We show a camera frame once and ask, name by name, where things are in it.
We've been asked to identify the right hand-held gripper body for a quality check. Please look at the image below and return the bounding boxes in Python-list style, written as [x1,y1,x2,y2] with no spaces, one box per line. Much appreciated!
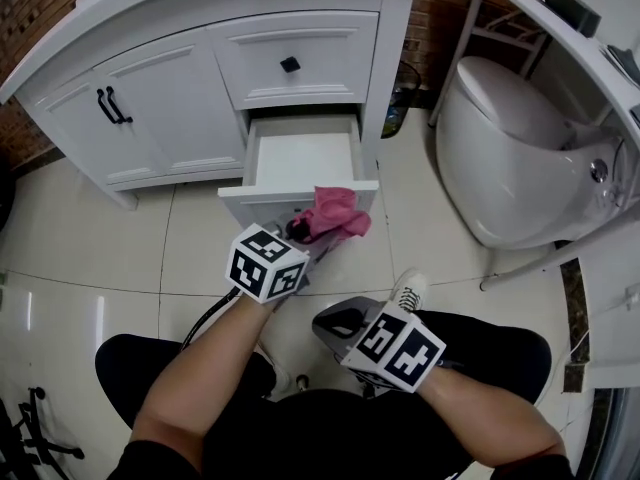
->
[340,301,447,400]

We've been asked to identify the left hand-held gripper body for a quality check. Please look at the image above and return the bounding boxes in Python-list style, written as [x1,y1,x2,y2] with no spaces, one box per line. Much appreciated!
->
[227,220,312,305]

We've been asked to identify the pink cloth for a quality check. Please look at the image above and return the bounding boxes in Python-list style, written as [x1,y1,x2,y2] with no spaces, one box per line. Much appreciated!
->
[287,185,373,247]

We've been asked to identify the white drawer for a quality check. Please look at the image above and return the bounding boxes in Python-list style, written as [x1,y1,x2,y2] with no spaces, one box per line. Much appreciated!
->
[217,112,380,274]
[205,11,380,112]

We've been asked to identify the person's left forearm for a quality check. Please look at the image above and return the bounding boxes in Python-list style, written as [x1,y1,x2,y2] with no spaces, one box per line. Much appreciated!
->
[130,295,281,449]

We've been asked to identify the person's right forearm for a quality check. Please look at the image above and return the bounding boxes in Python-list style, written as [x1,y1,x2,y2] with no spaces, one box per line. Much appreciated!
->
[417,367,566,469]

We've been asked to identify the white closed drawer front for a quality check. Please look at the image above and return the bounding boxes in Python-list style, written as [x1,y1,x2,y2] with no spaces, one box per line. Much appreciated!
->
[205,11,380,112]

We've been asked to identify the person's right white shoe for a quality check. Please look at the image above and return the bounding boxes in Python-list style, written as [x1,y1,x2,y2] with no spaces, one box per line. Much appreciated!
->
[389,267,431,314]

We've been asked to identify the person's white shoe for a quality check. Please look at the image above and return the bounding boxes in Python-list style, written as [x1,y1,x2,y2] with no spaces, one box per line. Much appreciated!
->
[257,350,292,400]
[389,267,431,314]

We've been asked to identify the person's left white shoe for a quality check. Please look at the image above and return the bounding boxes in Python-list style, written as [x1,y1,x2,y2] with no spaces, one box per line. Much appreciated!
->
[257,350,292,400]

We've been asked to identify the person's black shirt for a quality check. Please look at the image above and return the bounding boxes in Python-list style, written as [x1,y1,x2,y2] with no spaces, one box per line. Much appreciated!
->
[114,387,576,480]

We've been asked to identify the white cabinet door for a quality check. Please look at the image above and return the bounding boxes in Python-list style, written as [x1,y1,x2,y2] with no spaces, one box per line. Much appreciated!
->
[42,70,169,185]
[92,26,246,177]

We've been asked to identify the person's black trousers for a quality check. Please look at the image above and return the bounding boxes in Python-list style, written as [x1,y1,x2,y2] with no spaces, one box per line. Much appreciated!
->
[94,310,554,432]

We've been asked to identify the white toilet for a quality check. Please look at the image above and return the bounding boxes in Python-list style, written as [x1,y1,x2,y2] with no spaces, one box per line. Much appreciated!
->
[434,55,631,249]

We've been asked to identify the white vanity cabinet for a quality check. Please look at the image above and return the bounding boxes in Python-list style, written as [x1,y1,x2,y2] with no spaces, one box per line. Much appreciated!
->
[0,0,439,212]

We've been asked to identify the white metal-legged table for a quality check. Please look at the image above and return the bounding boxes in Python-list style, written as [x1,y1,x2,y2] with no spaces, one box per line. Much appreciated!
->
[427,0,640,292]

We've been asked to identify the black box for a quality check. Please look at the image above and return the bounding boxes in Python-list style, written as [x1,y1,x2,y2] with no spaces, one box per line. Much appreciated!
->
[544,0,602,37]

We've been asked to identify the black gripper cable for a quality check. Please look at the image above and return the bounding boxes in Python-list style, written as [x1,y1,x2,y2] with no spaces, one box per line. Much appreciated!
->
[179,287,241,352]

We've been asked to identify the black wire basket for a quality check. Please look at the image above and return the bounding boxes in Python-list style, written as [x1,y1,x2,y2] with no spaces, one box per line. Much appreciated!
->
[380,60,422,140]

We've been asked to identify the white cable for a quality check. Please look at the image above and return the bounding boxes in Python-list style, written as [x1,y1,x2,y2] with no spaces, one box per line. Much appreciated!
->
[564,327,591,369]

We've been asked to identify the black bar door handle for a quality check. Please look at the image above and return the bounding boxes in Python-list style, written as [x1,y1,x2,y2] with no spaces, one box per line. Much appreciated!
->
[105,85,134,124]
[96,87,121,125]

